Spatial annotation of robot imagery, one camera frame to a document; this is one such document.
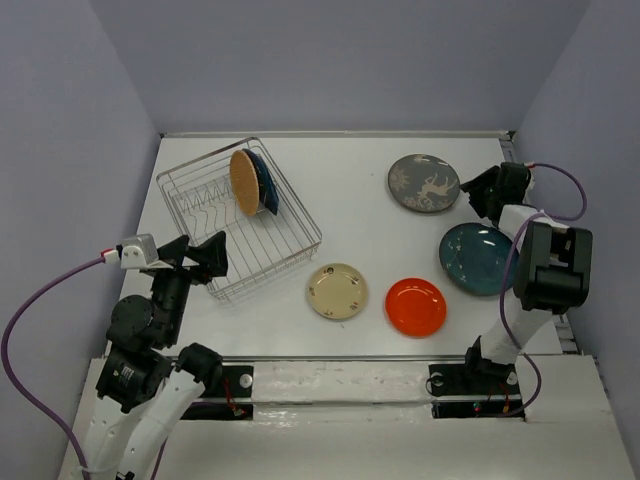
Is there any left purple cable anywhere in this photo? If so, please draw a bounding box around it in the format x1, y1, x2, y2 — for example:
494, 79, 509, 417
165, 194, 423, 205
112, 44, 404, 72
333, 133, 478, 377
0, 252, 166, 480

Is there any grey deer pattern plate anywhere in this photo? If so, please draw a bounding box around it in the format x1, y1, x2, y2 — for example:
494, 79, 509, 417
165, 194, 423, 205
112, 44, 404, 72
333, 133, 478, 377
387, 154, 461, 214

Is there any orange round plate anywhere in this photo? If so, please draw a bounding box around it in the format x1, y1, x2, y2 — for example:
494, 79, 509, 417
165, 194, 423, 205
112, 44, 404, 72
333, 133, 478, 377
384, 277, 447, 338

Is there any woven bamboo round plate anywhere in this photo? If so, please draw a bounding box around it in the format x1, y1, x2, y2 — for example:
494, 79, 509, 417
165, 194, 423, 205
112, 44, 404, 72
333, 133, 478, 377
229, 150, 260, 216

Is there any dark blue leaf-shaped plate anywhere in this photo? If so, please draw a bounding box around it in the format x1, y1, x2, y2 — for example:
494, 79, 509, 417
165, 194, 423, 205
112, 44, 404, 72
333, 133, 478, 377
244, 149, 279, 215

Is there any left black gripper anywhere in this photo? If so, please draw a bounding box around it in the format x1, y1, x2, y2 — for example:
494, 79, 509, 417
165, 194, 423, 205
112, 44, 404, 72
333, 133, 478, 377
152, 227, 230, 342

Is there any cream floral round plate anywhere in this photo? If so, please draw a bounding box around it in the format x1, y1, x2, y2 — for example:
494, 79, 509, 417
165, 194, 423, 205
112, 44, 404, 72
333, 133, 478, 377
306, 263, 369, 321

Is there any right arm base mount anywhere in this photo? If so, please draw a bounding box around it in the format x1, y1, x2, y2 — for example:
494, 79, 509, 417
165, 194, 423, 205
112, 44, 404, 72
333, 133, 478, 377
425, 363, 525, 420

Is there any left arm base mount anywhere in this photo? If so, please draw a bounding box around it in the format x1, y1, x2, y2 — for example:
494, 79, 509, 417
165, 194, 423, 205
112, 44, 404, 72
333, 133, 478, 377
181, 364, 254, 421

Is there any wire dish rack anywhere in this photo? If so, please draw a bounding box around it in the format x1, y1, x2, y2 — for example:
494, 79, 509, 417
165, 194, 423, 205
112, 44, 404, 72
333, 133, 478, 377
156, 137, 322, 300

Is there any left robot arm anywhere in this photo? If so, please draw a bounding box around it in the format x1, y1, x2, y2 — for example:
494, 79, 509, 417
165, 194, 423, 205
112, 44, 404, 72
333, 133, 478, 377
72, 231, 228, 479

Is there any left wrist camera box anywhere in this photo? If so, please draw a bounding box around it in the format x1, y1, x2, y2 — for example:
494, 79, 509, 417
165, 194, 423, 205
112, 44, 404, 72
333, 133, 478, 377
117, 233, 159, 270

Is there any teal round ceramic plate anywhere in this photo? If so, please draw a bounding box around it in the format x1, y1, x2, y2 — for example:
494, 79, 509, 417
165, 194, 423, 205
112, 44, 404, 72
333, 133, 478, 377
438, 222, 512, 297

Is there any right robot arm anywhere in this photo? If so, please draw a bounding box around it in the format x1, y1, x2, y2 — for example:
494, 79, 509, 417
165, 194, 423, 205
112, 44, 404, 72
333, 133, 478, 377
460, 162, 593, 392

